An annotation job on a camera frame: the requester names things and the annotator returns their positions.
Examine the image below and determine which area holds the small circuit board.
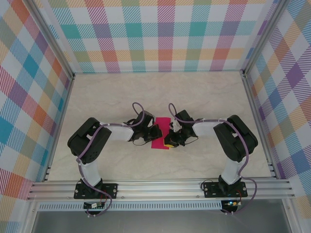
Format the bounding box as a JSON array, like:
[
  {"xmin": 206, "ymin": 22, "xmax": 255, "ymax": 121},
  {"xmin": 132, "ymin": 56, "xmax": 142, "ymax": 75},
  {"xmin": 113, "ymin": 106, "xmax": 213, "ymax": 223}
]
[{"xmin": 83, "ymin": 201, "xmax": 105, "ymax": 209}]

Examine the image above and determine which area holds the pink cloth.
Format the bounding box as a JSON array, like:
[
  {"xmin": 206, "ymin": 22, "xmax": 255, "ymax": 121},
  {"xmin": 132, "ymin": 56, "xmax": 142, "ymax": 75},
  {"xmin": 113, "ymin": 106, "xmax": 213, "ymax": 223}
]
[{"xmin": 150, "ymin": 117, "xmax": 171, "ymax": 150}]

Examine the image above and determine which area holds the aluminium mounting rail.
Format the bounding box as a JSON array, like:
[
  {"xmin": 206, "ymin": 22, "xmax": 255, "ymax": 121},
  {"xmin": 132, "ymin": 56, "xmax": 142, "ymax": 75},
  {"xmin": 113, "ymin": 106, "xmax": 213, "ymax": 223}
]
[{"xmin": 27, "ymin": 178, "xmax": 296, "ymax": 201}]

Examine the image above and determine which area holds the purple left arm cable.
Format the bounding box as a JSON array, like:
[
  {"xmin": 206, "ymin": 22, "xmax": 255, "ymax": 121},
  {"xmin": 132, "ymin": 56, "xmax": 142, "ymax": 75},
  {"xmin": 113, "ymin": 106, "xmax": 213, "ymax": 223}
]
[{"xmin": 76, "ymin": 102, "xmax": 146, "ymax": 217}]

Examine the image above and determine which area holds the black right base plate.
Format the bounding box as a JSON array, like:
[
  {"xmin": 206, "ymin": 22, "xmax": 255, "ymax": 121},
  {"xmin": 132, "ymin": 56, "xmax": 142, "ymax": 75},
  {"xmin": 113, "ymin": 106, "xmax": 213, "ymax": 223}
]
[{"xmin": 202, "ymin": 181, "xmax": 248, "ymax": 199}]

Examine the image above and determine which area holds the grey metal panel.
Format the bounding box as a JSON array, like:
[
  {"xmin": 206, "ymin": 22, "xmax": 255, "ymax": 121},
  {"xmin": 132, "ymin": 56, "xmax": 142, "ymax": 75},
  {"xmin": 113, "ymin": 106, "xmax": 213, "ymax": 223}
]
[{"xmin": 31, "ymin": 210, "xmax": 292, "ymax": 233}]

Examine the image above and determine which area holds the slotted grey cable duct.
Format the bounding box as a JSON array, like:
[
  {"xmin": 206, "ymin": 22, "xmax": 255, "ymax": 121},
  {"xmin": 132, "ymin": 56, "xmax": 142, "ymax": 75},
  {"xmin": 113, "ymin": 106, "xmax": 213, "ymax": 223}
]
[{"xmin": 38, "ymin": 200, "xmax": 223, "ymax": 211}]

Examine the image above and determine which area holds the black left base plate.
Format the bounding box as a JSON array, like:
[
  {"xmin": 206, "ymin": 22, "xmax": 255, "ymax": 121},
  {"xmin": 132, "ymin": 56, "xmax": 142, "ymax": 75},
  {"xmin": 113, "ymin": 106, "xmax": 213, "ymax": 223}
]
[{"xmin": 73, "ymin": 182, "xmax": 119, "ymax": 200}]

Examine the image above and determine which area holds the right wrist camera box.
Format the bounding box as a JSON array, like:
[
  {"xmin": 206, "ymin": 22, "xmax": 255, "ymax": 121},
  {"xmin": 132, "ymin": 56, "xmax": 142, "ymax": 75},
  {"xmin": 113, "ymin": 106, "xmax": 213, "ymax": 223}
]
[{"xmin": 169, "ymin": 109, "xmax": 195, "ymax": 133}]

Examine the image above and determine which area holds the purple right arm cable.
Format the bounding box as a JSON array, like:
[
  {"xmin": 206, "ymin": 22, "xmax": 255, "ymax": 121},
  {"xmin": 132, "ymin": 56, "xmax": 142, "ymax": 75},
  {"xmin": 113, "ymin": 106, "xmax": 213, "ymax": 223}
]
[{"xmin": 168, "ymin": 103, "xmax": 259, "ymax": 216}]

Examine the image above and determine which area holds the aluminium side rail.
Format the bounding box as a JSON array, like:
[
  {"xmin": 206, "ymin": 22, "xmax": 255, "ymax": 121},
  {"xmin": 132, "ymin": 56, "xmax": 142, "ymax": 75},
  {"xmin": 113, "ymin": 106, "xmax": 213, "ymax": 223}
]
[
  {"xmin": 241, "ymin": 70, "xmax": 278, "ymax": 180},
  {"xmin": 41, "ymin": 74, "xmax": 75, "ymax": 183}
]

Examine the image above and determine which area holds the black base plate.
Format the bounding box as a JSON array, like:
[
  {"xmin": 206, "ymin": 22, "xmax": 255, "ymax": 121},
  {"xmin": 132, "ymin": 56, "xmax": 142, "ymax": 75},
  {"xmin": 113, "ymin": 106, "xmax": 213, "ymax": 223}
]
[
  {"xmin": 202, "ymin": 181, "xmax": 248, "ymax": 199},
  {"xmin": 73, "ymin": 182, "xmax": 119, "ymax": 200}
]

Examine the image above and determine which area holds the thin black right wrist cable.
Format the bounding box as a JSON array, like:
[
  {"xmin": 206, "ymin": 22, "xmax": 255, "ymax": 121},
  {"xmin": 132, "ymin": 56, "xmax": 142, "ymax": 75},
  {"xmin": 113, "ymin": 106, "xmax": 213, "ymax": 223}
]
[{"xmin": 184, "ymin": 135, "xmax": 199, "ymax": 145}]

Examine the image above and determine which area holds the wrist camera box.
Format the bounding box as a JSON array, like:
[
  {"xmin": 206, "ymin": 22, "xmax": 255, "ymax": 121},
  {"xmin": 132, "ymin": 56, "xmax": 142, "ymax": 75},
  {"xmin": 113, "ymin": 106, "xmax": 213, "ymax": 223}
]
[
  {"xmin": 134, "ymin": 111, "xmax": 156, "ymax": 128},
  {"xmin": 169, "ymin": 109, "xmax": 195, "ymax": 133}
]

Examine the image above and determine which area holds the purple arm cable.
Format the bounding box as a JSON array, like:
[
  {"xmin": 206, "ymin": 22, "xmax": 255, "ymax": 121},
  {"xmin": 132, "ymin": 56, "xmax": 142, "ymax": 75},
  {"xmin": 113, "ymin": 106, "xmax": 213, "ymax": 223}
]
[
  {"xmin": 168, "ymin": 103, "xmax": 259, "ymax": 216},
  {"xmin": 76, "ymin": 102, "xmax": 146, "ymax": 217}
]

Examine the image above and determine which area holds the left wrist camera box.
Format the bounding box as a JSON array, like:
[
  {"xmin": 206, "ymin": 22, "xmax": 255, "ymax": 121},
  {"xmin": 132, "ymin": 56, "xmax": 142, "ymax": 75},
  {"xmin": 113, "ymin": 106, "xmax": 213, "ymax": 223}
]
[{"xmin": 134, "ymin": 111, "xmax": 156, "ymax": 128}]

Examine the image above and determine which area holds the aluminium frame post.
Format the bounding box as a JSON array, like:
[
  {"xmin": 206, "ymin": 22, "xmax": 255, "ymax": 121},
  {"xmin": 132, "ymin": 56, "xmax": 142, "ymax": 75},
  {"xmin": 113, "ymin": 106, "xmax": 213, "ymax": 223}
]
[
  {"xmin": 242, "ymin": 0, "xmax": 291, "ymax": 77},
  {"xmin": 24, "ymin": 0, "xmax": 76, "ymax": 80}
]

